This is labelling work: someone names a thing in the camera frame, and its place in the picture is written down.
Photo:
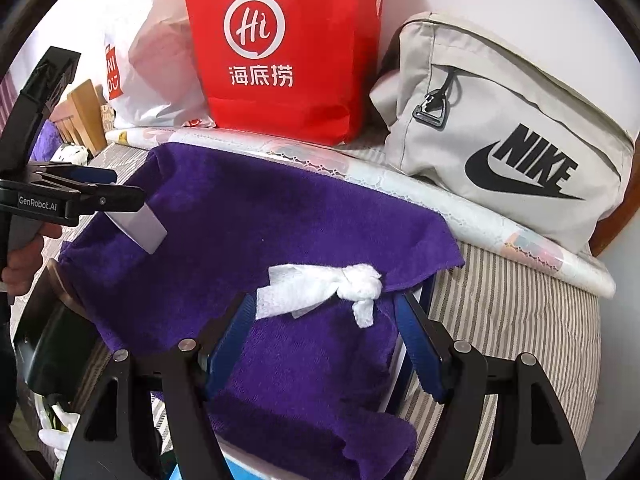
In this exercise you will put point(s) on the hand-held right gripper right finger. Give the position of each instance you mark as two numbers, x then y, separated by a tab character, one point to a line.
421	341

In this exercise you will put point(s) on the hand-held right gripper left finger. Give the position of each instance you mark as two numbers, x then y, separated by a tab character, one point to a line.
227	341

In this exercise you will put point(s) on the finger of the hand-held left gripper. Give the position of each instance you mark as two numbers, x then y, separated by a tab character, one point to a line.
92	176
107	200

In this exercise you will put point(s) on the white knotted wipe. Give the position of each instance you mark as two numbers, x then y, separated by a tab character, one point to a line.
360	280

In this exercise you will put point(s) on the purple towel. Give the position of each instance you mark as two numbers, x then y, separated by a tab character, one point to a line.
260	210

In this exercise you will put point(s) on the person's left hand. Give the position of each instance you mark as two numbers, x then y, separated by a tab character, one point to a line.
22	267

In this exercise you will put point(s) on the purple cloth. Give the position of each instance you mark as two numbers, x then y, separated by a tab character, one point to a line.
47	141

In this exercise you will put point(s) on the brown printed box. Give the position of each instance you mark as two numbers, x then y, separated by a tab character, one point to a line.
87	120

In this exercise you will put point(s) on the striped bedding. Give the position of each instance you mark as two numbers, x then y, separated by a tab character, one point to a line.
525	340

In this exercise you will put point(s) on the white plastic shopping bag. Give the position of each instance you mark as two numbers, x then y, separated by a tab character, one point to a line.
155	75

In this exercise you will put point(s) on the rolled printed mat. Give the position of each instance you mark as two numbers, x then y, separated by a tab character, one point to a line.
480	220

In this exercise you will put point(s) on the white glove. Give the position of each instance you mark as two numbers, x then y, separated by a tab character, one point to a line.
55	435

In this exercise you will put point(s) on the red paper bag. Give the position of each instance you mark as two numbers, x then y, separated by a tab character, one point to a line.
280	60

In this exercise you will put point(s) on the grey sling bag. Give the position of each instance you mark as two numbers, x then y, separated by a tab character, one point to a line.
500	110

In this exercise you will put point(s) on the wooden door frame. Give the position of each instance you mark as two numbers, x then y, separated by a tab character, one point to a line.
607	242

